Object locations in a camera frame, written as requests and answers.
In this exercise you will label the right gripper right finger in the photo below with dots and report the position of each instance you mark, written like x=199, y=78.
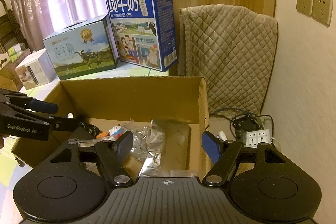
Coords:
x=224, y=156

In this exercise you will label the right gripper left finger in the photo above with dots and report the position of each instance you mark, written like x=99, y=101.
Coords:
x=110, y=156

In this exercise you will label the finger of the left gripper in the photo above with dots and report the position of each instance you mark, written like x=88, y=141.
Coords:
x=58, y=123
x=22, y=100

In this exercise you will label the Doraemon toy figure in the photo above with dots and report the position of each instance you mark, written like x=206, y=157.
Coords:
x=113, y=133

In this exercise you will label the silver foil bag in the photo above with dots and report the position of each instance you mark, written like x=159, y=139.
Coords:
x=158, y=145

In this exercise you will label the brown cardboard box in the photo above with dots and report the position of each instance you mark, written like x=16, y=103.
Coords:
x=108, y=102

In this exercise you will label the black shaver box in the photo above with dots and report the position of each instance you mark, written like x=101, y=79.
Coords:
x=82, y=138

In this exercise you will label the white pad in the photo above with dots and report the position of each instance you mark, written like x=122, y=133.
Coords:
x=171, y=173

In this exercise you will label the person's left hand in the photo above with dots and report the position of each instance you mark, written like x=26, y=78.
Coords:
x=2, y=142

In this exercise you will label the white power strip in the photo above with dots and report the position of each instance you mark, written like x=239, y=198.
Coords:
x=251, y=139

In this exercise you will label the beige product box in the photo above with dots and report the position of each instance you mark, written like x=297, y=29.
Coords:
x=36, y=69

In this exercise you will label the brown cardboard boxes pile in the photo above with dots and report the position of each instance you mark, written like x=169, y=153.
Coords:
x=9, y=62

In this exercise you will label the checkered tablecloth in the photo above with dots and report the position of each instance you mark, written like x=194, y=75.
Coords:
x=19, y=155

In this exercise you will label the black folding rack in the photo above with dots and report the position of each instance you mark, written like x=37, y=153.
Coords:
x=10, y=29

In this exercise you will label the green cow milk carton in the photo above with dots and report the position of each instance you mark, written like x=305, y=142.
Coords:
x=83, y=48

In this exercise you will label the quilted beige chair cover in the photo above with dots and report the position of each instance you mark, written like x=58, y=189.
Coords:
x=233, y=49

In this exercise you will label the blue milk carton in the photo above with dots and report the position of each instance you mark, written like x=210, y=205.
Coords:
x=144, y=32

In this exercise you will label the double wall socket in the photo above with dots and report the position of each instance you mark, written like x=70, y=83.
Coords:
x=319, y=10

